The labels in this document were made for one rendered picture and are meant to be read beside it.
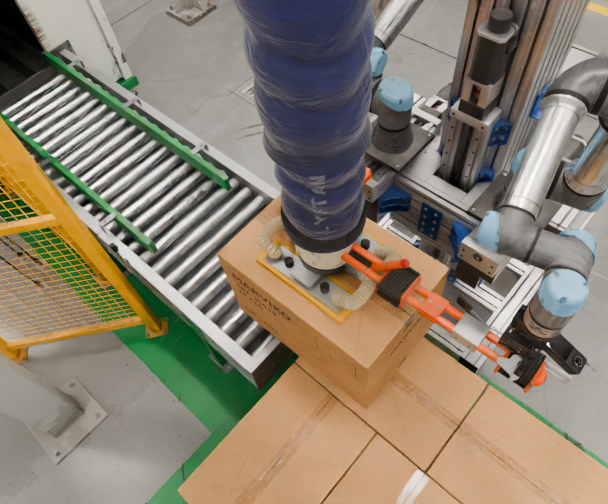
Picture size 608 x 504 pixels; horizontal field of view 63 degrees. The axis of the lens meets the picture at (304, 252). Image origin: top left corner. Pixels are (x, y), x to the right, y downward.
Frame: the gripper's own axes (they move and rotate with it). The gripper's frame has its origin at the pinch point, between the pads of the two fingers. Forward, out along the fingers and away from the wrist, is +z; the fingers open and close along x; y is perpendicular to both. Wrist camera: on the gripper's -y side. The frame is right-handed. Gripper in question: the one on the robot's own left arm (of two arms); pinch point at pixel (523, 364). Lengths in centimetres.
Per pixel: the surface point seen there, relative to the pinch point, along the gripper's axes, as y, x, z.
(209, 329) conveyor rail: 98, 31, 60
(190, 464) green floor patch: 87, 73, 120
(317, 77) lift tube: 51, 8, -63
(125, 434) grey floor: 121, 84, 120
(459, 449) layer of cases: 0, 7, 66
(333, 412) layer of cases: 41, 24, 66
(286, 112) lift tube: 57, 11, -55
